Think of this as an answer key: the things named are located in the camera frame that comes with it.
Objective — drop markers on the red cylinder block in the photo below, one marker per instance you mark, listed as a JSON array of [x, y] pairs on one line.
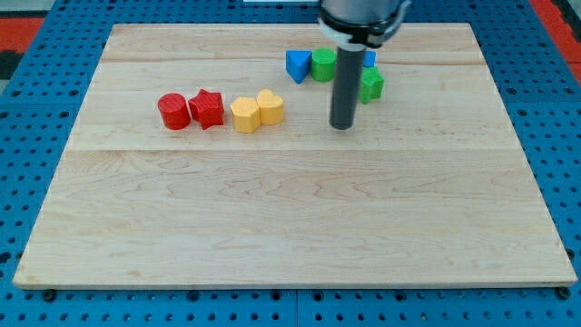
[[174, 111]]

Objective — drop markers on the blue triangle block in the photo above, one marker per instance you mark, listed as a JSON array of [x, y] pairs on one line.
[[298, 64]]

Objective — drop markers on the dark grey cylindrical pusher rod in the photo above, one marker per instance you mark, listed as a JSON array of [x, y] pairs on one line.
[[346, 84]]

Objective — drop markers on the red star block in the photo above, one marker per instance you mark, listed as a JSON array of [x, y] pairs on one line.
[[207, 108]]

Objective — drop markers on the blue cube block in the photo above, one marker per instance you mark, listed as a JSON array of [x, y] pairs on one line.
[[370, 59]]

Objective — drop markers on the green star block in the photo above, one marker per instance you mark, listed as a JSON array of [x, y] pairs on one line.
[[371, 87]]

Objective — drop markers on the yellow heart block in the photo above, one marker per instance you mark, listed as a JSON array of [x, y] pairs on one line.
[[271, 107]]

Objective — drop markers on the green cylinder block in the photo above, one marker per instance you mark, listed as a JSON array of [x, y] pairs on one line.
[[323, 64]]

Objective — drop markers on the yellow pentagon block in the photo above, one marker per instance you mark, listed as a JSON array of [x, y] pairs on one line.
[[245, 115]]

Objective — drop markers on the light wooden board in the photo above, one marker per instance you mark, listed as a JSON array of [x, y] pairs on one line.
[[430, 188]]

